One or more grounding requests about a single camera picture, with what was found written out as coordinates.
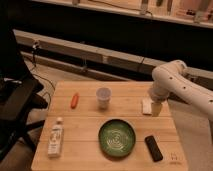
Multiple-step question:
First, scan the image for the white sponge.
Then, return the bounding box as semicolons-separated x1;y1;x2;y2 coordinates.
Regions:
142;99;152;115

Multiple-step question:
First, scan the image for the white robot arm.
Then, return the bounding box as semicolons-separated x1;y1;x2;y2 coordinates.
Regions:
149;60;213;121

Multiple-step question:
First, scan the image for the black floor cable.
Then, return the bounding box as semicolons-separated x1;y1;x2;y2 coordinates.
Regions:
23;54;56;101

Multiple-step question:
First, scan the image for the wooden table board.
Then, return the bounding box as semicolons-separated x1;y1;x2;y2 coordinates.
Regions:
32;81;188;171

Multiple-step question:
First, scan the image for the orange carrot toy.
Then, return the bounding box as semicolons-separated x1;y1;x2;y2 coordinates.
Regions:
70;93;79;109

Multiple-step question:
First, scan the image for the white lotion bottle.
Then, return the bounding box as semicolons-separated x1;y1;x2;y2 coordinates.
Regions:
47;117;64;158

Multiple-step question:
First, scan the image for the black remote control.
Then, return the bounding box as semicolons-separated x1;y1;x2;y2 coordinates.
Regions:
145;136;163;162

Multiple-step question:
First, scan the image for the black office chair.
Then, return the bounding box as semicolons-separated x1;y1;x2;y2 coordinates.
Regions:
0;20;48;162

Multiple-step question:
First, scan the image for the green patterned plate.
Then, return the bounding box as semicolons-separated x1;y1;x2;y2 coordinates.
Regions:
98;119;136;158

